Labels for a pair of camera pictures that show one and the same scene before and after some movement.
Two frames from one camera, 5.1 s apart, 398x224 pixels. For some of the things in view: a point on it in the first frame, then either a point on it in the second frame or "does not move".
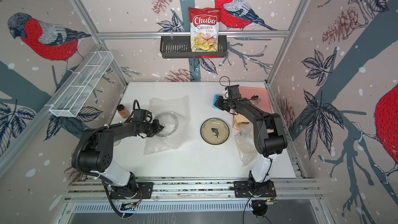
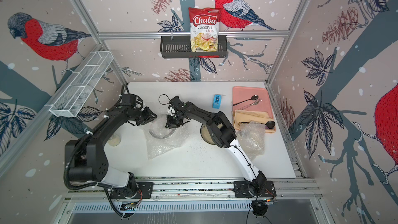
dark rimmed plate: x=170 y=121 does not move
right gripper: x=217 y=103 → x=169 y=125
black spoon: x=254 y=97 does not move
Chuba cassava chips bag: x=204 y=26 does not move
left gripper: x=157 y=128 → x=149 y=116
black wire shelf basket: x=180 y=47 does not move
